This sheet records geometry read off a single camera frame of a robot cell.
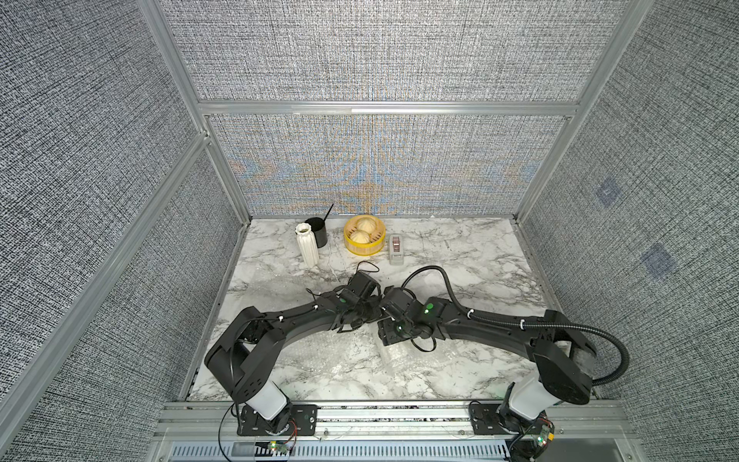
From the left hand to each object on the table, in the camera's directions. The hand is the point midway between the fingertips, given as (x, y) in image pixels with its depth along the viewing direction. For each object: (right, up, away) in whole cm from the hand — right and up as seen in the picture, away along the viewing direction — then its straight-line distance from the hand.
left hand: (388, 311), depth 87 cm
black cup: (-25, +28, +20) cm, 42 cm away
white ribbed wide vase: (+2, -10, -10) cm, 15 cm away
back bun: (-7, +28, +23) cm, 37 cm away
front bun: (-9, +23, +19) cm, 31 cm away
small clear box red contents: (+4, +18, +19) cm, 27 cm away
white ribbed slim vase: (-26, +20, +9) cm, 34 cm away
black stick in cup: (-20, +32, +16) cm, 41 cm away
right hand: (0, -4, -3) cm, 5 cm away
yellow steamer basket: (-3, +23, +22) cm, 32 cm away
